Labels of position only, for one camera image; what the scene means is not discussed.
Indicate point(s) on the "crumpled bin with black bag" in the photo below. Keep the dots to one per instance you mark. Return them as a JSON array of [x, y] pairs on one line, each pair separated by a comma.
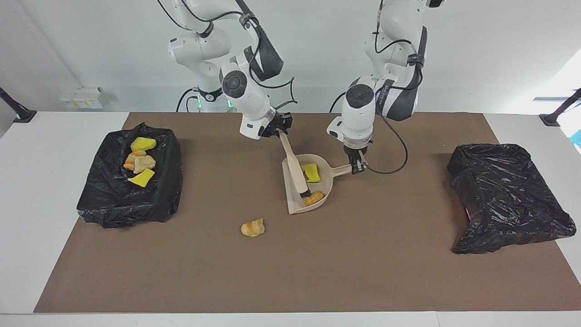
[[504, 200]]

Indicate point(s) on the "brown table mat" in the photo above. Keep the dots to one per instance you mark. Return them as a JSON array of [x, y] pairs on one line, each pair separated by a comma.
[[290, 281]]

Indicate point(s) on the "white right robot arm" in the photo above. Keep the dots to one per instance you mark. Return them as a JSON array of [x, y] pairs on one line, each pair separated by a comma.
[[247, 100]]

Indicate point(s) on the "small yellow sponge wedge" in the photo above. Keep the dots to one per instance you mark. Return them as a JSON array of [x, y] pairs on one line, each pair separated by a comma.
[[143, 144]]

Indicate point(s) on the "large yellow sponge block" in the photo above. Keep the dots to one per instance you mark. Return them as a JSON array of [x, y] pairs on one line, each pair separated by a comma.
[[141, 178]]

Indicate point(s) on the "boxy bin with black bag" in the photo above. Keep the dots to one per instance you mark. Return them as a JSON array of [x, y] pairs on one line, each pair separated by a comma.
[[113, 204]]

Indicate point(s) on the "white wall socket box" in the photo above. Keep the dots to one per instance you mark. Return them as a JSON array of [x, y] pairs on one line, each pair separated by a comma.
[[81, 97]]

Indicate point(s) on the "blue object at edge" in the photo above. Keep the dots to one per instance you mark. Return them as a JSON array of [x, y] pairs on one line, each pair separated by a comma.
[[577, 138]]

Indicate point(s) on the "brown bread roll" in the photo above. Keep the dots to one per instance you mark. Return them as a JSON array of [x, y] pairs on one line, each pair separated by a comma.
[[314, 198]]

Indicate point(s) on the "black camera stand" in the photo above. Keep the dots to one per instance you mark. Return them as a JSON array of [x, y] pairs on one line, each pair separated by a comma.
[[18, 111], [558, 113]]

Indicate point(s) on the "orange striped croissant piece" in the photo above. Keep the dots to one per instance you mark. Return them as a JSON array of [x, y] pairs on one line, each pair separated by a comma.
[[252, 228]]

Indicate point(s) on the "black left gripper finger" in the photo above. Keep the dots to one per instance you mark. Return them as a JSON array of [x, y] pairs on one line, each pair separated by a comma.
[[355, 167], [363, 165]]

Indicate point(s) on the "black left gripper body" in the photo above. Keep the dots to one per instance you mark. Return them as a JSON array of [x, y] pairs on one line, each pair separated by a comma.
[[357, 152]]

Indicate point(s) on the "notched yellow sponge piece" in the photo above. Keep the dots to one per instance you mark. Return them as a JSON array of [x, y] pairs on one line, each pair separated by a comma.
[[312, 173]]

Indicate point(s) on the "beige plastic dustpan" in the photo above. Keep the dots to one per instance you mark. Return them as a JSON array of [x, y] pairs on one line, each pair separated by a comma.
[[324, 175]]

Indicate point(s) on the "orange striped bread piece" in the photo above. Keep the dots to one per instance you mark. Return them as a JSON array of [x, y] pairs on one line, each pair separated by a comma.
[[130, 161]]

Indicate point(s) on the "beige brush with black bristles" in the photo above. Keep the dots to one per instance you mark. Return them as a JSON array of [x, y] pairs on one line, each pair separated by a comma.
[[295, 168]]

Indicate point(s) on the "pale flaky pastry piece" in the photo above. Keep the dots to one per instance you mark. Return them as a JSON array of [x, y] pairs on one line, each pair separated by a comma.
[[145, 163]]

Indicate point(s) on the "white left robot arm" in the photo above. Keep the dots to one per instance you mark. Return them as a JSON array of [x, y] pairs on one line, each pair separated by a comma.
[[358, 113]]

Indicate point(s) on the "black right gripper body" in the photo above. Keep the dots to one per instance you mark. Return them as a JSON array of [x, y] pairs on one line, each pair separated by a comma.
[[278, 123]]

